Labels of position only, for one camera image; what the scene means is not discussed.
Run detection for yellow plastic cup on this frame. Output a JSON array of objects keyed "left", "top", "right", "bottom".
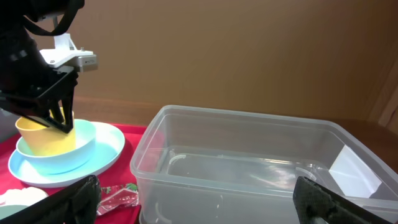
[{"left": 15, "top": 117, "right": 76, "bottom": 156}]

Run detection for crumpled white tissue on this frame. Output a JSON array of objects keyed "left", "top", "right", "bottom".
[{"left": 1, "top": 187, "right": 49, "bottom": 206}]

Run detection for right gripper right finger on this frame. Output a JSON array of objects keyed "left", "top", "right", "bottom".
[{"left": 293, "top": 176, "right": 392, "bottom": 224}]

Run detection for red snack wrapper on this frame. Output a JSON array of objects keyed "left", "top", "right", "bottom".
[{"left": 96, "top": 183, "right": 139, "bottom": 216}]

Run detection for green bowl with food scraps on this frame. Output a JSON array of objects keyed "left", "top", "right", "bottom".
[{"left": 0, "top": 205, "right": 27, "bottom": 220}]

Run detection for clear plastic bin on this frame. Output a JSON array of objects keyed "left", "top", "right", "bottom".
[{"left": 131, "top": 105, "right": 397, "bottom": 223}]

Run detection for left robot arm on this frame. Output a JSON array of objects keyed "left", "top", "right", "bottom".
[{"left": 1, "top": 0, "right": 85, "bottom": 133}]

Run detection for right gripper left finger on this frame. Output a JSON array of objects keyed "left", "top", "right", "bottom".
[{"left": 1, "top": 175, "right": 101, "bottom": 224}]

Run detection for light blue plate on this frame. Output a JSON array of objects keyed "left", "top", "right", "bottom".
[{"left": 8, "top": 122, "right": 125, "bottom": 188}]

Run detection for light blue bowl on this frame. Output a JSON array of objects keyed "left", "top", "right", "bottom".
[{"left": 15, "top": 118, "right": 97, "bottom": 175}]

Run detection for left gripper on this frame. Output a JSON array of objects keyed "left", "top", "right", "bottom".
[{"left": 1, "top": 66, "right": 78, "bottom": 134}]

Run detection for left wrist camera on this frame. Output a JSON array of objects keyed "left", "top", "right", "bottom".
[{"left": 40, "top": 33, "right": 98, "bottom": 72}]

